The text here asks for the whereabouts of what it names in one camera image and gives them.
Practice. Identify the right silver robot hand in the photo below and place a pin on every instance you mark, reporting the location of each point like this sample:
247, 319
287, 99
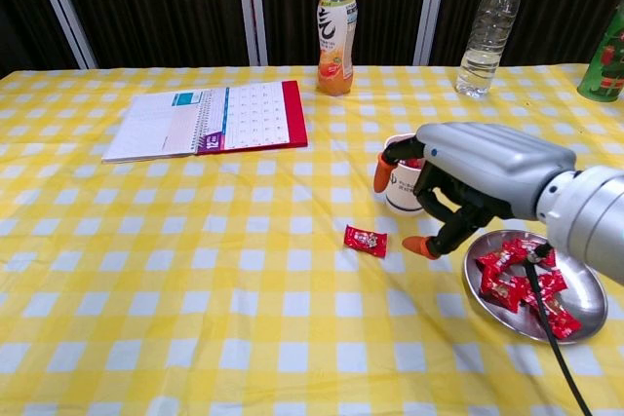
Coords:
487, 158

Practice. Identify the red candy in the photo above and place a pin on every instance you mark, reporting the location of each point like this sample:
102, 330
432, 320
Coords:
560, 322
521, 246
502, 291
495, 259
365, 239
553, 284
413, 162

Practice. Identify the round steel plate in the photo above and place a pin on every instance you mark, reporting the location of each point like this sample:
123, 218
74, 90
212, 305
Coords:
585, 299

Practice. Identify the white paper cup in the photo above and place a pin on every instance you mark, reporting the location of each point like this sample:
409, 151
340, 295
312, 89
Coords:
402, 197

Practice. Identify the clear water bottle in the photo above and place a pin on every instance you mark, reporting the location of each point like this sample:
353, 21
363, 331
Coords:
480, 60

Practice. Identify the green bottle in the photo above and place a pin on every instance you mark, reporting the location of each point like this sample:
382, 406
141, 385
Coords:
607, 75

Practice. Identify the orange juice bottle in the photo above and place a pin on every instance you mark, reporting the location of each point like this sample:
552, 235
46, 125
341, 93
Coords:
336, 46

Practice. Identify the yellow checkered tablecloth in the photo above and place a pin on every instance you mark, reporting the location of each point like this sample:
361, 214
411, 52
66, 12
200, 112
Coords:
244, 289

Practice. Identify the spiral desk calendar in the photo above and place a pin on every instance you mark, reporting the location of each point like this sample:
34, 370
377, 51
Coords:
161, 128

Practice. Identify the black pleated curtain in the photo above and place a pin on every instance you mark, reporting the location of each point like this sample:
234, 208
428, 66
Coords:
156, 7

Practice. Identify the white frame post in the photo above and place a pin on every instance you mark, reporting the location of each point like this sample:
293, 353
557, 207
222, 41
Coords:
431, 7
251, 7
61, 7

